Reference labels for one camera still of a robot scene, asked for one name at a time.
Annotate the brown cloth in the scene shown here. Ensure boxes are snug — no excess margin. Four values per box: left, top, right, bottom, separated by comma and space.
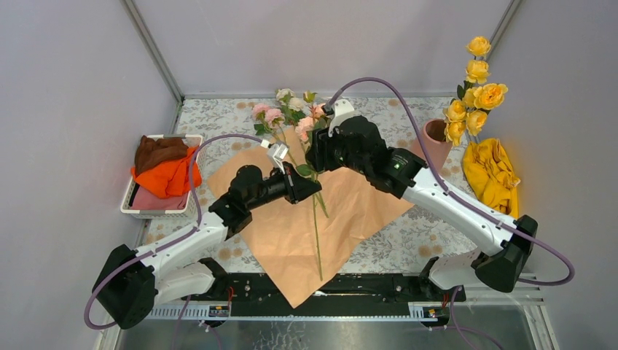
134, 136, 189, 176

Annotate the pink cloth in basket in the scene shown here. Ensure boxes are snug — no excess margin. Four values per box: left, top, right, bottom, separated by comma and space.
129, 187, 188, 210

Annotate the white plastic basket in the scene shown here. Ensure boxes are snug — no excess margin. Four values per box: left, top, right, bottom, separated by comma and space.
120, 134, 204, 219

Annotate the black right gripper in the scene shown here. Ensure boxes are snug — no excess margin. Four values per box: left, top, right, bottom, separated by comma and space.
305, 125, 369, 176

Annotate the green peach wrapping paper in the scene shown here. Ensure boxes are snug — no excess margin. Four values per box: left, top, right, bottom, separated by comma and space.
206, 126, 415, 309

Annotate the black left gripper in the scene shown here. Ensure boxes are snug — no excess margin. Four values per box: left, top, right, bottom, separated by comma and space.
246, 163, 322, 212

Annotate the white rose stem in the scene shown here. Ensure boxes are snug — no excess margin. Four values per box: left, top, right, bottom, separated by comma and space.
275, 88, 314, 144

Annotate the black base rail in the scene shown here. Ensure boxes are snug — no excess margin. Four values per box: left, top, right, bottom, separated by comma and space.
191, 273, 455, 317

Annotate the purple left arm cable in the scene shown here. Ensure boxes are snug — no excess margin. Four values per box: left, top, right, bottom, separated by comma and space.
83, 134, 271, 350

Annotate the pink rose stem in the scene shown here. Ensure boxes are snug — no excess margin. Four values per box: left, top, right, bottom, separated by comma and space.
251, 102, 330, 219

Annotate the peach rose stem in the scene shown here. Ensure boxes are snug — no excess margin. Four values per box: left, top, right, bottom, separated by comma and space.
294, 90, 334, 282

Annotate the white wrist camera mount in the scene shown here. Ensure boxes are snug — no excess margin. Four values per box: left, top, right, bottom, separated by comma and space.
323, 99, 358, 137
260, 139, 289, 175

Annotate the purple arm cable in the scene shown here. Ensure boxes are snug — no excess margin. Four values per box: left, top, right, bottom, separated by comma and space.
83, 134, 271, 350
324, 77, 576, 350

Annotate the floral patterned table mat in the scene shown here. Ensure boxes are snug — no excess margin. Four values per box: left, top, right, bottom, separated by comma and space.
138, 97, 475, 273

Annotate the yellow cloth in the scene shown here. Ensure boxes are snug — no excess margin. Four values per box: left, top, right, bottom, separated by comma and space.
462, 139, 520, 219

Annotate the yellow rose stem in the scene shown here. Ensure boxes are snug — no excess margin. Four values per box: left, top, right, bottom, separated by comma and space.
443, 36, 509, 147

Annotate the pink cylindrical vase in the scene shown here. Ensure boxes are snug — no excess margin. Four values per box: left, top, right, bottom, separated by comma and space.
411, 119, 453, 171

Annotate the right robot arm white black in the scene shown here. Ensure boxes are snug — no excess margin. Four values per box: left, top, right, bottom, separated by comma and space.
306, 116, 538, 300

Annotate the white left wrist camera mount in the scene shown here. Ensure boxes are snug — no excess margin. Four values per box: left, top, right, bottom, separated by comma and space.
260, 139, 289, 175

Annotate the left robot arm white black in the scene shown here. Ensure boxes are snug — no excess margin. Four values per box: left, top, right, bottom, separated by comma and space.
92, 162, 322, 330

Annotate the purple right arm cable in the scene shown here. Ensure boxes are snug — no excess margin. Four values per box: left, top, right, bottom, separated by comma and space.
324, 77, 576, 350

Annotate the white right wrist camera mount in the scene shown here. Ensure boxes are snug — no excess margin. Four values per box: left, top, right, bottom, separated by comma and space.
323, 99, 358, 137

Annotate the orange cloth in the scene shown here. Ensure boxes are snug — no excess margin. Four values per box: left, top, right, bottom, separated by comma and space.
131, 147, 203, 198

